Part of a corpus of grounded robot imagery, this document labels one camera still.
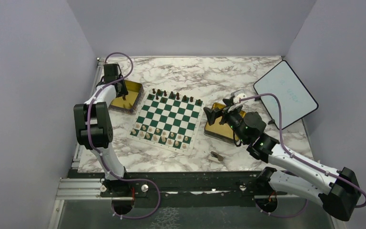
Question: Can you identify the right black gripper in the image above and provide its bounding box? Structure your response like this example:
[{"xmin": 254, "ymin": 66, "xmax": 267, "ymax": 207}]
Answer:
[{"xmin": 203, "ymin": 98, "xmax": 248, "ymax": 144}]

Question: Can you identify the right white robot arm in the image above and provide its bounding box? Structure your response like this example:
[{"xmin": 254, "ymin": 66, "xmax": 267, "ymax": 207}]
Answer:
[{"xmin": 204, "ymin": 107, "xmax": 362, "ymax": 221}]

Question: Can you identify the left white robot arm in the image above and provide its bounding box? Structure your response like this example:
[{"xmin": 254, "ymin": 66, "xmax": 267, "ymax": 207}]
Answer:
[{"xmin": 73, "ymin": 63, "xmax": 131, "ymax": 196}]

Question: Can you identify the gold tin with dark pieces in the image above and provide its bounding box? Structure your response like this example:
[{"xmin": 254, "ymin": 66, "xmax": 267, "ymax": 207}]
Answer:
[{"xmin": 109, "ymin": 80, "xmax": 144, "ymax": 115}]

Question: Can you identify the light wooden chess pieces row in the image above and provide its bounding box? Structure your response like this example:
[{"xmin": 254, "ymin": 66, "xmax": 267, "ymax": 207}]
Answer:
[{"xmin": 129, "ymin": 123, "xmax": 192, "ymax": 151}]

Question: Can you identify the empty gold tin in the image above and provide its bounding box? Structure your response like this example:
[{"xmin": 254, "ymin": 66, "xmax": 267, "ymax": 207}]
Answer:
[{"xmin": 203, "ymin": 102, "xmax": 240, "ymax": 145}]

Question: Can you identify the small wooden piece on table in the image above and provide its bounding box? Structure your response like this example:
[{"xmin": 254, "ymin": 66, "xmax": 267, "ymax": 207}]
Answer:
[{"xmin": 209, "ymin": 151, "xmax": 224, "ymax": 163}]

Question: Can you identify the white tablet whiteboard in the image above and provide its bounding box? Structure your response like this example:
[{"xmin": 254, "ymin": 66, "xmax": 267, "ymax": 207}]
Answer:
[{"xmin": 253, "ymin": 60, "xmax": 319, "ymax": 129}]

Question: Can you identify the green and white chessboard mat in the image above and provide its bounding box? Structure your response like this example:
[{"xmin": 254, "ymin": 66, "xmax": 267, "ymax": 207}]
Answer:
[{"xmin": 130, "ymin": 89, "xmax": 203, "ymax": 155}]

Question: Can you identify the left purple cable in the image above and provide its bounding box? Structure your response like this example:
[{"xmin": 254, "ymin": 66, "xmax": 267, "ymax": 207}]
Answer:
[{"xmin": 86, "ymin": 52, "xmax": 162, "ymax": 219}]

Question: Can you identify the purple cable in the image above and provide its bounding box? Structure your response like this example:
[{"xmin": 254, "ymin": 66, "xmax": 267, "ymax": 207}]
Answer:
[
  {"xmin": 86, "ymin": 52, "xmax": 162, "ymax": 219},
  {"xmin": 240, "ymin": 93, "xmax": 366, "ymax": 219}
]

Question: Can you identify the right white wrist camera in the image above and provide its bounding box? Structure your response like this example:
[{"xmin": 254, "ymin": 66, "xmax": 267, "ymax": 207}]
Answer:
[{"xmin": 228, "ymin": 89, "xmax": 246, "ymax": 112}]

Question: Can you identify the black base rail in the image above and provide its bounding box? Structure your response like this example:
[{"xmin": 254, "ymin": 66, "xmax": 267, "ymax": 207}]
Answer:
[{"xmin": 68, "ymin": 169, "xmax": 286, "ymax": 210}]

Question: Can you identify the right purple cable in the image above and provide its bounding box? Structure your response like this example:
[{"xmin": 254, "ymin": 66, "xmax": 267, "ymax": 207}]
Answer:
[{"xmin": 240, "ymin": 93, "xmax": 366, "ymax": 219}]

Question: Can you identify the aluminium frame rail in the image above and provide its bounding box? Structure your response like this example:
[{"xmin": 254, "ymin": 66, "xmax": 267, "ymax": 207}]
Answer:
[{"xmin": 48, "ymin": 57, "xmax": 133, "ymax": 229}]

